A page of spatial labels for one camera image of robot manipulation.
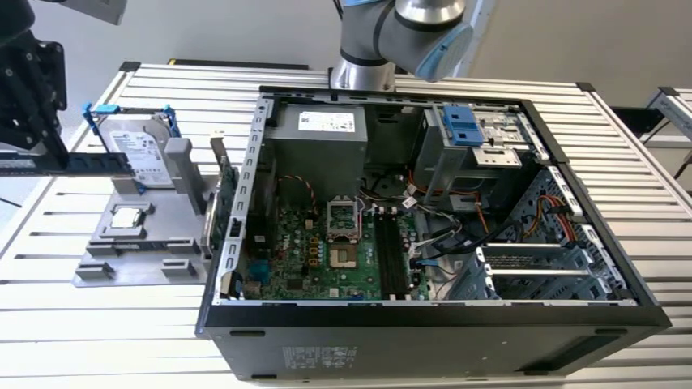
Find metal socket cover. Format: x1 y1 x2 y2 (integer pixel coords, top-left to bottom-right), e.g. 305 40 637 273
325 194 364 241

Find black RAM slot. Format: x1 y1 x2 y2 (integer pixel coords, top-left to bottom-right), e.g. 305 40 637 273
375 211 391 297
387 211 404 297
393 211 411 297
380 211 397 297

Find hard disk in blue carrier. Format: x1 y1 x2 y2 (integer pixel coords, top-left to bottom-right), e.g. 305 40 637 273
80 103 183 195

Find grey parts rack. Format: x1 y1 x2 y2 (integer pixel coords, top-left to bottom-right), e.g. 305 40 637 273
72 136 219 289

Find green graphics card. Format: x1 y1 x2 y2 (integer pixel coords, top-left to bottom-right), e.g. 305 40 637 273
197 128 240 261

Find blue expansion slot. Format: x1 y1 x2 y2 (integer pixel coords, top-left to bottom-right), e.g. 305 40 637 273
247 261 272 284

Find metal slat side table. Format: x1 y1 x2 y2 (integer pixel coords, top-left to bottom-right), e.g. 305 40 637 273
640 85 692 179

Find grey power supply unit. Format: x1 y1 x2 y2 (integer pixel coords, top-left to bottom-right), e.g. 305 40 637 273
265 103 369 203

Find blue RAM stick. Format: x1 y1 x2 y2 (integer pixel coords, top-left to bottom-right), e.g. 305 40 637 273
0 152 135 178

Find white wire bundle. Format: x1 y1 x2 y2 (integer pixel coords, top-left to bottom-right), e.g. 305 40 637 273
404 226 467 260

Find black case fan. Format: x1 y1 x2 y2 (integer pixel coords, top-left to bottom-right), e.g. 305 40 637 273
252 157 280 238

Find red yellow power wires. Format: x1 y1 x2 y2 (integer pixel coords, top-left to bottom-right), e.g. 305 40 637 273
524 194 581 249

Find green motherboard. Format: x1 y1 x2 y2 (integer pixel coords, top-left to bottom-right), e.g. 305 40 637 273
240 198 433 301

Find thick black sleeved cable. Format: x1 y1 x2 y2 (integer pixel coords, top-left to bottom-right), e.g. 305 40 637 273
424 220 523 265

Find blue plastic drive latch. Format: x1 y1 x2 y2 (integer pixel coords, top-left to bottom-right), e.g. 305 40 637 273
439 104 483 147

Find black open PC case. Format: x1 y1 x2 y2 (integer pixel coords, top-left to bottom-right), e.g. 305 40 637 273
193 83 672 382

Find CPU socket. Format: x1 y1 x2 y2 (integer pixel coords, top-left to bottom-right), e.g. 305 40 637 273
328 239 363 271

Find red black twisted wire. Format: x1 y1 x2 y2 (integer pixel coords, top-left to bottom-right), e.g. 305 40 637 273
277 173 321 215

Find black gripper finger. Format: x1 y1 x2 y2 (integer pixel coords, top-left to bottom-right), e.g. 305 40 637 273
32 40 67 113
0 42 71 171

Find silver CPU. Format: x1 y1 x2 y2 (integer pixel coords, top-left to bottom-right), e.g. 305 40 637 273
109 207 145 229

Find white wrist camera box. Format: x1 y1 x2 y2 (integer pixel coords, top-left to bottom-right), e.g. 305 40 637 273
63 0 132 27

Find orange data wire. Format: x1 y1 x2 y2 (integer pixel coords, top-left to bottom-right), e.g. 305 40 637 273
408 168 491 235

